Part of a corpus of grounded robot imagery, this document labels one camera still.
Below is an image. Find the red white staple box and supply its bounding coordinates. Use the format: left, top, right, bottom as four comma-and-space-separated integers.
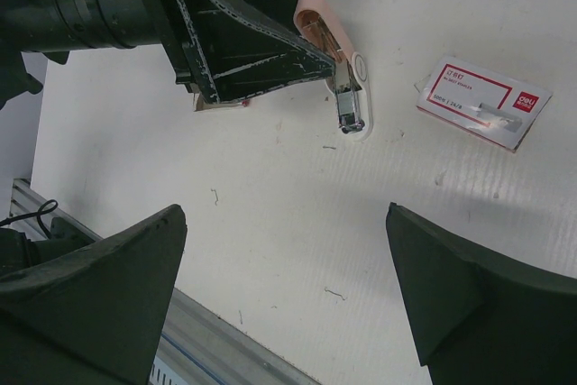
417, 56, 553, 152

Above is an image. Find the torn red white box flap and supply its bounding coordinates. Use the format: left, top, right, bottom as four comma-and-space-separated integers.
193, 93, 250, 112

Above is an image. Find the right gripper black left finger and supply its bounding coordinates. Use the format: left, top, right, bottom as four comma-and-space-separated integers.
1, 205, 187, 384

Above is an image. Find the pink white mini stapler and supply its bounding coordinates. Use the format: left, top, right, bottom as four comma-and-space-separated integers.
293, 0, 373, 142

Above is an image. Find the white slotted cable duct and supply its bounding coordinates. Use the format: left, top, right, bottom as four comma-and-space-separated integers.
149, 356, 188, 385

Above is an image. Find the loose bent staple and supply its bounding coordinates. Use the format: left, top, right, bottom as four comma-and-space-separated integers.
210, 188, 219, 206
324, 287, 347, 301

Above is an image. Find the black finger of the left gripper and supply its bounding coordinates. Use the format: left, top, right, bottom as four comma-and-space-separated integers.
176, 0, 335, 104

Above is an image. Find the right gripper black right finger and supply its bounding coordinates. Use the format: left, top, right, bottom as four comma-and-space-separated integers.
386, 203, 576, 384

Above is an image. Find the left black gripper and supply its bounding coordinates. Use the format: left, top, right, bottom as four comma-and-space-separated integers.
1, 0, 180, 104

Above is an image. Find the aluminium front rail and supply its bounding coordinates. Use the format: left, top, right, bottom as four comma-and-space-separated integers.
10, 179, 312, 384

